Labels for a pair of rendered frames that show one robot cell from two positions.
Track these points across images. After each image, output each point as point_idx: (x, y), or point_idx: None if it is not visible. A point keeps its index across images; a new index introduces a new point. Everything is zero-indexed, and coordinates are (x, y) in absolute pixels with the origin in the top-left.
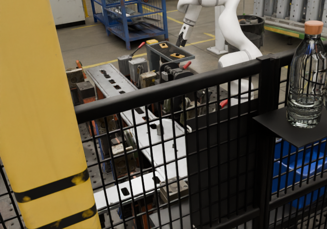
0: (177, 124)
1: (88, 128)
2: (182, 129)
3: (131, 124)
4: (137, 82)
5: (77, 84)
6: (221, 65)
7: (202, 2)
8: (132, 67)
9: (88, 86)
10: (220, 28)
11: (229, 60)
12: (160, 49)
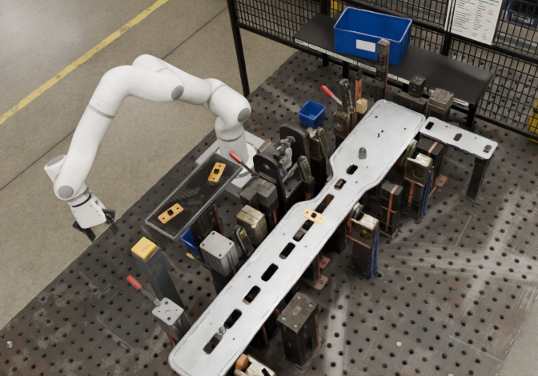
0: (336, 150)
1: (313, 347)
2: (344, 142)
3: (359, 191)
4: (247, 247)
5: (299, 327)
6: (246, 109)
7: (183, 91)
8: (234, 248)
9: (301, 300)
10: (198, 97)
11: (243, 98)
12: (192, 208)
